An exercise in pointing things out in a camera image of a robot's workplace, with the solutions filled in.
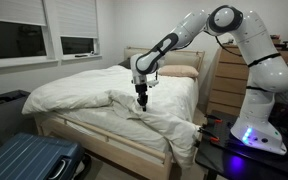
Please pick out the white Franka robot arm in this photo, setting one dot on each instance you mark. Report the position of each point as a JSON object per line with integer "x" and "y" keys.
{"x": 264, "y": 73}

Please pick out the narrow window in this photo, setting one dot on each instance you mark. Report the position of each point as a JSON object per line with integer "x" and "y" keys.
{"x": 77, "y": 45}

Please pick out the light wooden bed frame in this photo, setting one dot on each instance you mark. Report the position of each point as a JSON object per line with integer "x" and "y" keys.
{"x": 117, "y": 150}

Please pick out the black remote control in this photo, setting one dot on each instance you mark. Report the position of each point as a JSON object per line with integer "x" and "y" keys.
{"x": 81, "y": 55}

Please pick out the orange black clamp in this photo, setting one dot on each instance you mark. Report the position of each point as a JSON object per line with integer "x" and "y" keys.
{"x": 214, "y": 119}
{"x": 209, "y": 135}

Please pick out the blue hard suitcase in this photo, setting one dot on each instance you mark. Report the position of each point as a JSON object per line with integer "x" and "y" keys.
{"x": 27, "y": 156}

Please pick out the small brown box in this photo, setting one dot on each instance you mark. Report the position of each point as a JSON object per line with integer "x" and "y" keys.
{"x": 275, "y": 38}

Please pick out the black robot table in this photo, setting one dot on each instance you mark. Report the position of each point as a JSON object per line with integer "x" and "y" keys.
{"x": 250, "y": 163}

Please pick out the narrow white roller blind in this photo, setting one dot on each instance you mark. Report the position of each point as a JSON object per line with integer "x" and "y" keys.
{"x": 77, "y": 18}

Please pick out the dark ottoman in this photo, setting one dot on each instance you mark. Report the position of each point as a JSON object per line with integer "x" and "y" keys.
{"x": 4, "y": 113}

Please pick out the white patterned duvet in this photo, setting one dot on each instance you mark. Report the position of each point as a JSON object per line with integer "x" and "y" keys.
{"x": 94, "y": 90}

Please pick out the dark grey pillow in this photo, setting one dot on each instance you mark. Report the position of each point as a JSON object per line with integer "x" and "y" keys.
{"x": 124, "y": 64}

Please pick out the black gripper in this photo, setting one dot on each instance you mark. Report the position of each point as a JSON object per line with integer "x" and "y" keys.
{"x": 141, "y": 89}

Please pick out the wooden dresser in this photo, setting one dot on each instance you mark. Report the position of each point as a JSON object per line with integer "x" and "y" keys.
{"x": 225, "y": 86}

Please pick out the pink pillow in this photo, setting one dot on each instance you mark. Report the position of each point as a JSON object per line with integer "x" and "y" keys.
{"x": 179, "y": 71}

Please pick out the white bed sheet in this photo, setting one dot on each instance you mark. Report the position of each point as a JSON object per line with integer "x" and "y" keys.
{"x": 117, "y": 125}

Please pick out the wide white roller blind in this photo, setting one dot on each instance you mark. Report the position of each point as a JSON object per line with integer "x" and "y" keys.
{"x": 14, "y": 11}

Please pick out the wide window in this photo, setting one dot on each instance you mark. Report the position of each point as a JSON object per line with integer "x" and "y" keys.
{"x": 14, "y": 41}

